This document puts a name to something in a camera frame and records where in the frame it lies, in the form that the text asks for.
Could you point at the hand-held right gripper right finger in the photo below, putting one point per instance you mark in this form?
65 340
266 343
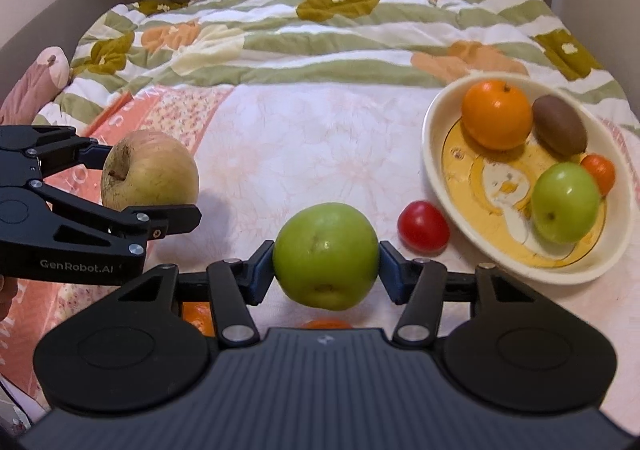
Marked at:
392 275

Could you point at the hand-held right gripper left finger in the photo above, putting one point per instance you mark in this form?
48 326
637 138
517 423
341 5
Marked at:
261 275

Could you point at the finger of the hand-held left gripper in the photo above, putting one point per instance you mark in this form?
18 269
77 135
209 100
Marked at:
150 219
60 145

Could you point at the large yellowish apple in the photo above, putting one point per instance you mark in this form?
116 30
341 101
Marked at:
150 170

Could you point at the green apple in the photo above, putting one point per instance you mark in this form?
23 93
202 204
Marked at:
565 202
326 255

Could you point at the cream cartoon-print bowl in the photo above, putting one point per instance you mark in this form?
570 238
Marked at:
480 230

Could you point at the large orange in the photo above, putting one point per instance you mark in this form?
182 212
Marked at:
496 115
196 319

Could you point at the brown kiwi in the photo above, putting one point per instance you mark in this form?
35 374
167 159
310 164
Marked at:
559 125

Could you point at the small mandarin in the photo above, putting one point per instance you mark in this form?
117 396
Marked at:
600 174
325 324

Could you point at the red tomato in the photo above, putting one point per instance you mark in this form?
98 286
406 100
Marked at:
423 226

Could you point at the pink pillow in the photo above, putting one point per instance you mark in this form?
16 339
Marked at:
35 85

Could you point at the beige bed headboard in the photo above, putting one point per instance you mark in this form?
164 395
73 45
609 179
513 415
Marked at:
50 20

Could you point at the pink floral towel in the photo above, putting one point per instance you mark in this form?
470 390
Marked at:
310 145

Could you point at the green striped floral quilt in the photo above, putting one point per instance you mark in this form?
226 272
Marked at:
325 45

